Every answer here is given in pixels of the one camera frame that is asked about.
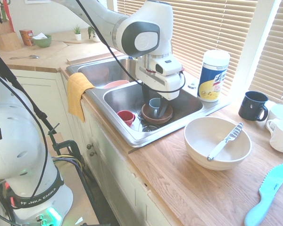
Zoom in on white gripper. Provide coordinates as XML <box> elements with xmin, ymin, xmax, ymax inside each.
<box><xmin>135</xmin><ymin>65</ymin><xmax>182</xmax><ymax>118</ymax></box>

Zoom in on white-handled table knife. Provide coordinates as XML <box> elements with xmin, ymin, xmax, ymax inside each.
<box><xmin>207</xmin><ymin>122</ymin><xmax>244</xmax><ymax>162</ymax></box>

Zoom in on metal sink drain strainer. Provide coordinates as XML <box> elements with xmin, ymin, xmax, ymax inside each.
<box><xmin>141</xmin><ymin>124</ymin><xmax>160</xmax><ymax>132</ymax></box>

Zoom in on stainless steel double sink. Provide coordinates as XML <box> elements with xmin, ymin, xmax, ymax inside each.
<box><xmin>66</xmin><ymin>56</ymin><xmax>232</xmax><ymax>148</ymax></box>

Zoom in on teal plastic serrated knife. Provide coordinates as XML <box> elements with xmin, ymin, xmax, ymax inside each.
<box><xmin>244</xmin><ymin>163</ymin><xmax>283</xmax><ymax>226</ymax></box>

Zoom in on wooden knife block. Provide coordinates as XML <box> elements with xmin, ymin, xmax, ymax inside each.
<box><xmin>0</xmin><ymin>20</ymin><xmax>23</xmax><ymax>51</ymax></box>

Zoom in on grey-blue mug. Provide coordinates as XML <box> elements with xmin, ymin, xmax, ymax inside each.
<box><xmin>148</xmin><ymin>97</ymin><xmax>163</xmax><ymax>118</ymax></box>

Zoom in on brown bowl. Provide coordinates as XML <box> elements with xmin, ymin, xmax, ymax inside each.
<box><xmin>141</xmin><ymin>101</ymin><xmax>174</xmax><ymax>125</ymax></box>

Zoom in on red cup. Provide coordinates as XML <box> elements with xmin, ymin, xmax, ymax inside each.
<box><xmin>117</xmin><ymin>110</ymin><xmax>135</xmax><ymax>128</ymax></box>

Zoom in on pink bowl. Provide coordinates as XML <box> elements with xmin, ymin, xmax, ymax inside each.
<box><xmin>103</xmin><ymin>80</ymin><xmax>130</xmax><ymax>89</ymax></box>

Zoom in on cream ceramic bowl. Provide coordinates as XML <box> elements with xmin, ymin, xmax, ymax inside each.
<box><xmin>183</xmin><ymin>117</ymin><xmax>252</xmax><ymax>171</ymax></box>

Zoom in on Lysol wipes canister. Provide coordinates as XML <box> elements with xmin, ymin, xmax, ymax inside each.
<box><xmin>197</xmin><ymin>49</ymin><xmax>231</xmax><ymax>103</ymax></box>

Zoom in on cream kitchen cabinet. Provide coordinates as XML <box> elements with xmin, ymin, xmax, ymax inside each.
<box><xmin>10</xmin><ymin>69</ymin><xmax>180</xmax><ymax>226</ymax></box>

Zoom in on yellow dish cloth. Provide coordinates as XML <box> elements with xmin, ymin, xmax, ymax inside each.
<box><xmin>67</xmin><ymin>72</ymin><xmax>96</xmax><ymax>123</ymax></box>

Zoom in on wide wooden window blinds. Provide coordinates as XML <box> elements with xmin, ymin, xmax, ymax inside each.
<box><xmin>113</xmin><ymin>0</ymin><xmax>258</xmax><ymax>96</ymax></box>

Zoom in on trailing potted plant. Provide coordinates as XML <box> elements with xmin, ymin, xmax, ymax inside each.
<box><xmin>87</xmin><ymin>26</ymin><xmax>102</xmax><ymax>43</ymax></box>

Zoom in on black mug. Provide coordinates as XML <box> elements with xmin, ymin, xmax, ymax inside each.
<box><xmin>238</xmin><ymin>91</ymin><xmax>269</xmax><ymax>122</ymax></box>

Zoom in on green metal clamp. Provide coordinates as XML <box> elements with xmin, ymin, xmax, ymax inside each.
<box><xmin>48</xmin><ymin>123</ymin><xmax>82</xmax><ymax>165</ymax></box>

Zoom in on small spiky potted plant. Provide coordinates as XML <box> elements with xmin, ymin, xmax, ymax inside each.
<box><xmin>72</xmin><ymin>24</ymin><xmax>82</xmax><ymax>41</ymax></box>

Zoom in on narrow wooden window blinds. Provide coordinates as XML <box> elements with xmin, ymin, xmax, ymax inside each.
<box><xmin>249</xmin><ymin>0</ymin><xmax>283</xmax><ymax>105</ymax></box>

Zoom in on green bowl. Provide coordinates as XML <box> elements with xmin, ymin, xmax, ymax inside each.
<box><xmin>32</xmin><ymin>34</ymin><xmax>52</xmax><ymax>48</ymax></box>

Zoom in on white smooth mug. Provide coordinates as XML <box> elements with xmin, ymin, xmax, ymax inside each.
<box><xmin>265</xmin><ymin>104</ymin><xmax>283</xmax><ymax>123</ymax></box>

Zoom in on metal spoon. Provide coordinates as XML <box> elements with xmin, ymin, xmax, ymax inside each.
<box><xmin>9</xmin><ymin>54</ymin><xmax>40</xmax><ymax>60</ymax></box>

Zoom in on white ribbed mug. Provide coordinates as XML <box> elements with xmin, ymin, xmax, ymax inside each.
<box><xmin>266</xmin><ymin>119</ymin><xmax>283</xmax><ymax>153</ymax></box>

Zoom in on orange cardboard box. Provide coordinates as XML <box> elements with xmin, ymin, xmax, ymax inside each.
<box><xmin>19</xmin><ymin>30</ymin><xmax>34</xmax><ymax>46</ymax></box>

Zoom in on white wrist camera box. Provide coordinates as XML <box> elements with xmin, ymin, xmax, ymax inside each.
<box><xmin>155</xmin><ymin>58</ymin><xmax>183</xmax><ymax>77</ymax></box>

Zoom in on coloured wire bundle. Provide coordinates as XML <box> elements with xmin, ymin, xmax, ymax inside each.
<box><xmin>52</xmin><ymin>154</ymin><xmax>95</xmax><ymax>181</ymax></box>

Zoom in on black arm base cable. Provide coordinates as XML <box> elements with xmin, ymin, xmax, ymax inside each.
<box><xmin>0</xmin><ymin>69</ymin><xmax>50</xmax><ymax>198</ymax></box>

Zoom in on red-handled knife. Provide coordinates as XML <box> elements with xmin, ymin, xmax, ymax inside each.
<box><xmin>2</xmin><ymin>0</ymin><xmax>15</xmax><ymax>32</ymax></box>

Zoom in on green-handled knife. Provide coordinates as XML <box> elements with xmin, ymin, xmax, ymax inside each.
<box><xmin>1</xmin><ymin>6</ymin><xmax>9</xmax><ymax>22</ymax></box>

